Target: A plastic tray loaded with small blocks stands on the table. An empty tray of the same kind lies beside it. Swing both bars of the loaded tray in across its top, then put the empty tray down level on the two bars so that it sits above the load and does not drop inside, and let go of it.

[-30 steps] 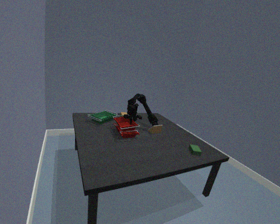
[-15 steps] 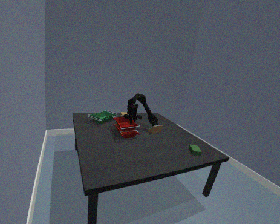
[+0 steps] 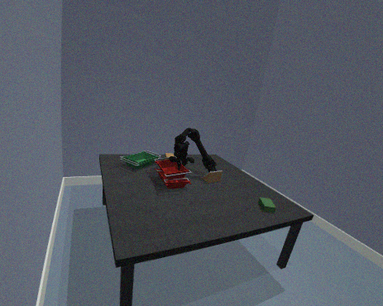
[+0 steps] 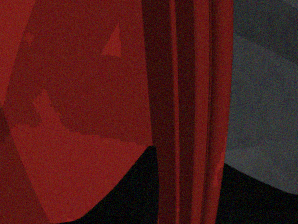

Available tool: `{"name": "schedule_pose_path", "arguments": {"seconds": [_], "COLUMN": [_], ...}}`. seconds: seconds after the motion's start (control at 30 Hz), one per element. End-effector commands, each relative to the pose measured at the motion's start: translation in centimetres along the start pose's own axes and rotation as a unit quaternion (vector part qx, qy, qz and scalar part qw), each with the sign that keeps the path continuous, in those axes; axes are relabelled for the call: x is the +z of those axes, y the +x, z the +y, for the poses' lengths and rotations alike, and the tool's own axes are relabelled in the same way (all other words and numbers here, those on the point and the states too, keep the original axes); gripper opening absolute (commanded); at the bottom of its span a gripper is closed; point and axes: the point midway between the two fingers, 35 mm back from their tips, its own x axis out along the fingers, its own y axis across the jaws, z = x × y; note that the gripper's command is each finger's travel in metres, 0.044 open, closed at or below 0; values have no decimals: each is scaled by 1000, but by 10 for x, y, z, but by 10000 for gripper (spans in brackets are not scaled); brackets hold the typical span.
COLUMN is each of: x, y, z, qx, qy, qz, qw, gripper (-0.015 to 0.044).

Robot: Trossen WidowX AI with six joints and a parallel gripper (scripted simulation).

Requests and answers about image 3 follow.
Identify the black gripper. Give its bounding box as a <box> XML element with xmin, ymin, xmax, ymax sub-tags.
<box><xmin>169</xmin><ymin>151</ymin><xmax>194</xmax><ymax>170</ymax></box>

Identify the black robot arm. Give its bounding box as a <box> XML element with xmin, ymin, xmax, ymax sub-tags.
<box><xmin>174</xmin><ymin>127</ymin><xmax>217</xmax><ymax>172</ymax></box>

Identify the small green block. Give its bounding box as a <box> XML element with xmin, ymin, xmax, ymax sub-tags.
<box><xmin>258</xmin><ymin>197</ymin><xmax>276</xmax><ymax>213</ymax></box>

